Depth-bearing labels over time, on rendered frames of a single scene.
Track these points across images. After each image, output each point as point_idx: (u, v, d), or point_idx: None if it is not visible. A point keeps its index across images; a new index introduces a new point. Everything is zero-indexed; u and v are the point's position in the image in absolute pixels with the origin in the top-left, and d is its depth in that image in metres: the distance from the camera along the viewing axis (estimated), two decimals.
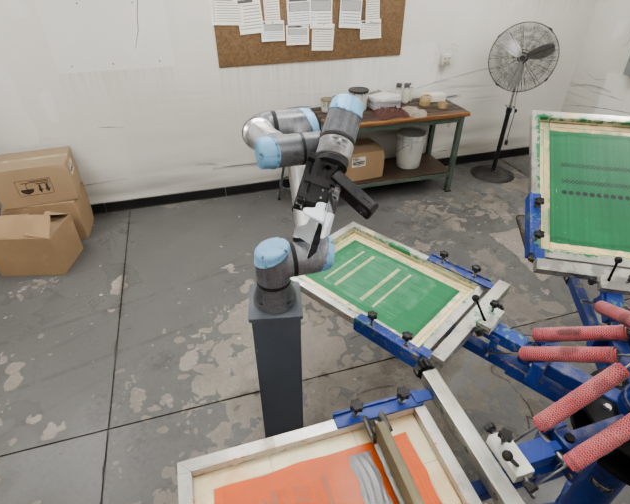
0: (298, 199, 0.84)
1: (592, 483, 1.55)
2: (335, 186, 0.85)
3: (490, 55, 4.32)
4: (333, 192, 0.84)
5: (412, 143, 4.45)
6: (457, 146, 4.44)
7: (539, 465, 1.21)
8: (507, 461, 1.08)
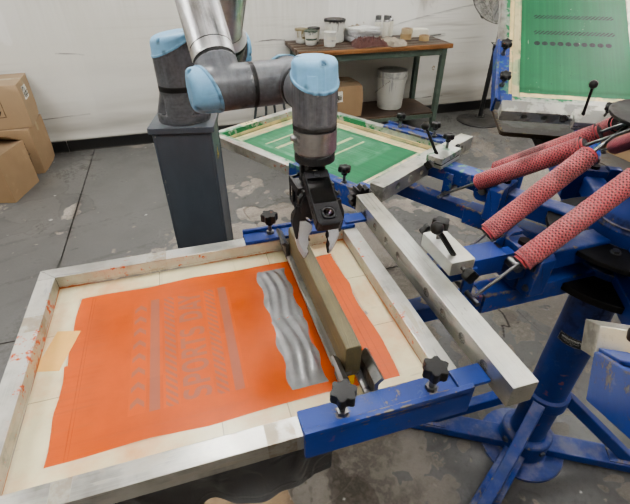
0: None
1: (561, 340, 1.31)
2: (301, 193, 0.76)
3: None
4: (299, 201, 0.77)
5: (393, 79, 4.21)
6: (440, 83, 4.21)
7: (485, 268, 0.98)
8: (436, 234, 0.85)
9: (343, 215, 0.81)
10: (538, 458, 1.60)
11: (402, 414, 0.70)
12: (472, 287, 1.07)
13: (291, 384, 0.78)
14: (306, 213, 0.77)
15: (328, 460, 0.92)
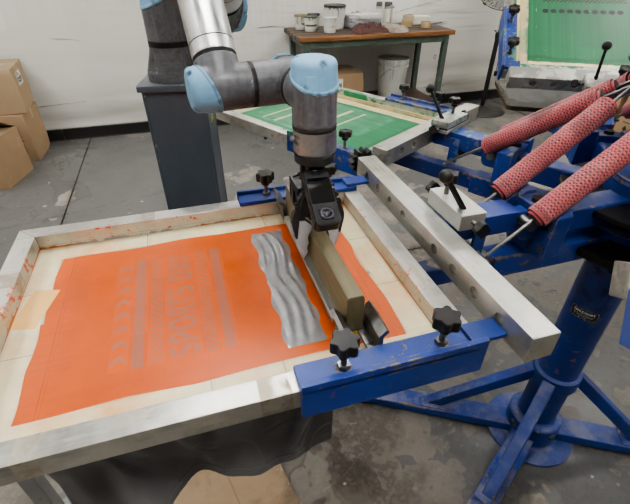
0: None
1: (574, 314, 1.24)
2: (301, 193, 0.76)
3: None
4: (299, 201, 0.77)
5: (394, 67, 4.15)
6: (442, 71, 4.14)
7: (496, 226, 0.91)
8: (445, 182, 0.78)
9: (343, 215, 0.80)
10: (547, 442, 1.53)
11: (410, 369, 0.63)
12: (481, 250, 1.00)
13: (287, 342, 0.72)
14: (306, 213, 0.77)
15: (328, 431, 0.85)
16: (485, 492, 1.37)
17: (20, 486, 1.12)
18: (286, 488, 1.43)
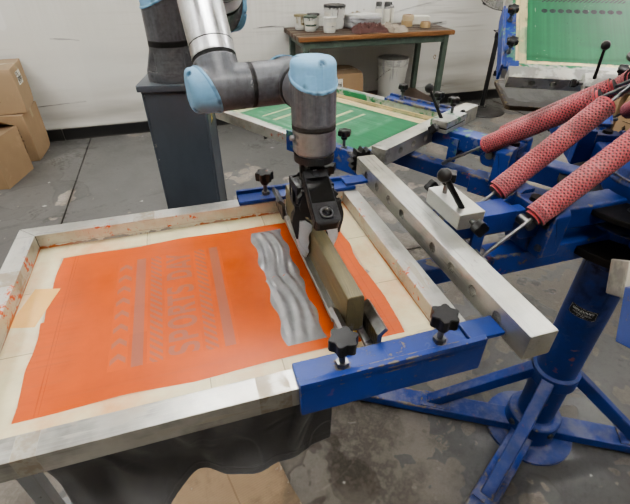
0: None
1: (572, 313, 1.25)
2: (300, 193, 0.76)
3: None
4: (298, 201, 0.77)
5: (394, 67, 4.15)
6: (442, 71, 4.15)
7: (495, 225, 0.91)
8: (443, 181, 0.78)
9: (342, 215, 0.81)
10: (546, 441, 1.54)
11: (408, 367, 0.63)
12: (480, 249, 1.01)
13: (286, 340, 0.72)
14: (305, 213, 0.77)
15: (327, 429, 0.85)
16: (484, 491, 1.37)
17: (20, 484, 1.12)
18: (285, 487, 1.43)
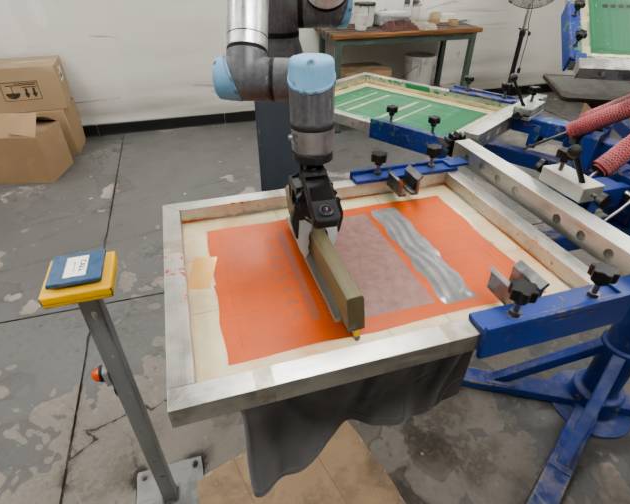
0: None
1: None
2: (300, 192, 0.76)
3: None
4: (298, 200, 0.77)
5: (421, 64, 4.23)
6: (468, 68, 4.22)
7: None
8: (574, 156, 0.86)
9: (342, 215, 0.81)
10: (611, 415, 1.61)
11: (571, 317, 0.71)
12: None
13: (442, 299, 0.80)
14: (305, 212, 0.77)
15: (458, 386, 0.93)
16: (560, 460, 1.45)
17: (141, 447, 1.20)
18: (368, 457, 1.51)
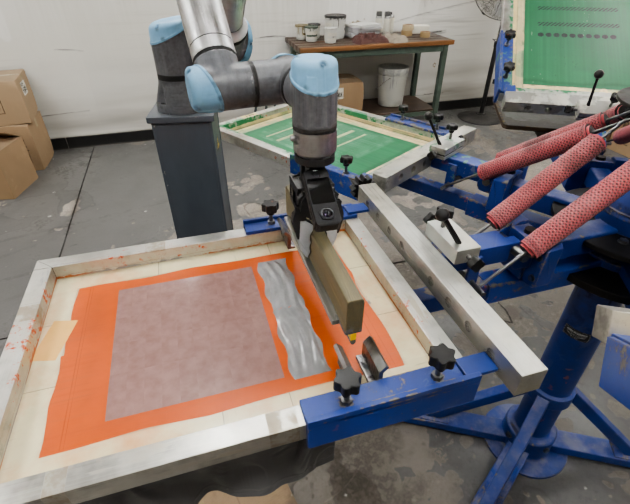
0: None
1: (566, 334, 1.29)
2: (301, 193, 0.76)
3: None
4: (299, 201, 0.77)
5: (394, 76, 4.20)
6: (441, 80, 4.19)
7: (490, 257, 0.96)
8: (441, 220, 0.83)
9: (342, 216, 0.80)
10: (542, 454, 1.58)
11: (408, 403, 0.68)
12: (477, 277, 1.05)
13: (293, 374, 0.76)
14: (306, 213, 0.77)
15: (331, 453, 0.90)
16: None
17: None
18: (289, 500, 1.48)
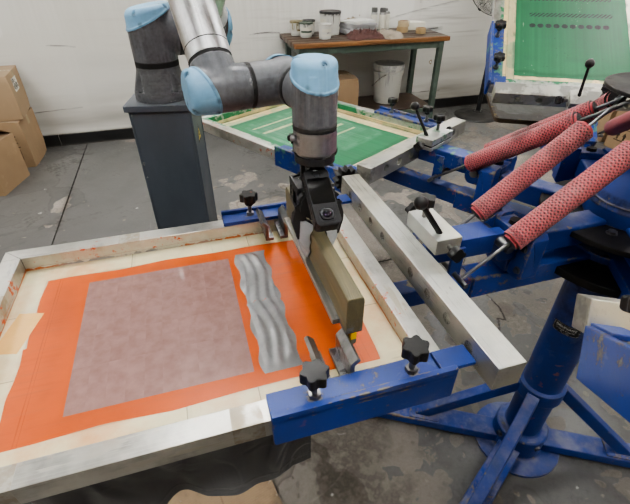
0: None
1: (556, 329, 1.26)
2: (301, 193, 0.76)
3: None
4: (299, 201, 0.77)
5: (389, 73, 4.16)
6: (437, 77, 4.16)
7: (474, 248, 0.93)
8: (420, 209, 0.80)
9: (342, 216, 0.81)
10: (533, 453, 1.55)
11: (380, 398, 0.65)
12: (461, 270, 1.02)
13: (263, 367, 0.73)
14: (306, 213, 0.77)
15: (307, 451, 0.87)
16: None
17: None
18: (274, 499, 1.44)
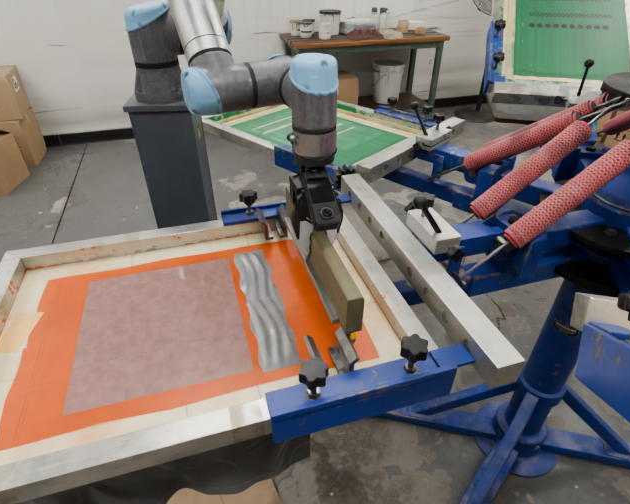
0: None
1: (555, 328, 1.26)
2: (301, 193, 0.76)
3: None
4: (299, 201, 0.77)
5: (389, 72, 4.17)
6: (437, 76, 4.16)
7: (473, 248, 0.93)
8: (419, 208, 0.80)
9: (342, 216, 0.81)
10: (532, 452, 1.55)
11: (379, 396, 0.65)
12: (460, 269, 1.02)
13: (263, 366, 0.74)
14: (306, 213, 0.77)
15: (306, 450, 0.87)
16: (469, 503, 1.39)
17: None
18: (274, 498, 1.45)
